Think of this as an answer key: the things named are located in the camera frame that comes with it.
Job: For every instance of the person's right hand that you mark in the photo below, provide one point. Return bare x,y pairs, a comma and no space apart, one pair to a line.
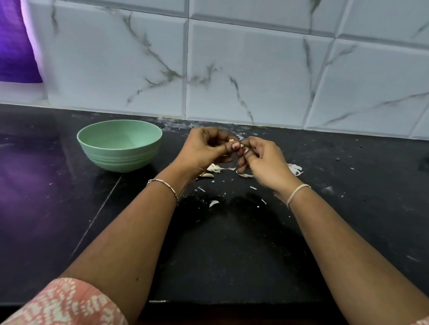
267,163

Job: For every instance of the person's left hand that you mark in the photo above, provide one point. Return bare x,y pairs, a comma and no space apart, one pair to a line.
200,150

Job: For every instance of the garlic clove cluster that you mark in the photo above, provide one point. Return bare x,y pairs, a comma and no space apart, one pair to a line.
212,171

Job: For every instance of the white garlic bulb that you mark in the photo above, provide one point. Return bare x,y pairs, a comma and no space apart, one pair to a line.
238,144

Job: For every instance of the mint green bowl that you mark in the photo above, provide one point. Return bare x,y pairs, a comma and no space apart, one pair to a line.
119,143

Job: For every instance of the person's right forearm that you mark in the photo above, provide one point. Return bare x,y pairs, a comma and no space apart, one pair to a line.
362,271

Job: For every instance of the person's left forearm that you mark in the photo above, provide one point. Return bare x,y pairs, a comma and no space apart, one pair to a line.
117,242

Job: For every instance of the small fallen garlic piece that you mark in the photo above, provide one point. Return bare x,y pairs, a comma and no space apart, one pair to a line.
213,203

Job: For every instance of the pink patterned left sleeve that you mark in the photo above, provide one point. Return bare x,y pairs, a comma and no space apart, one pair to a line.
67,306

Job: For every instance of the purple cloth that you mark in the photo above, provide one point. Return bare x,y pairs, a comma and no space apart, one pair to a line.
13,23

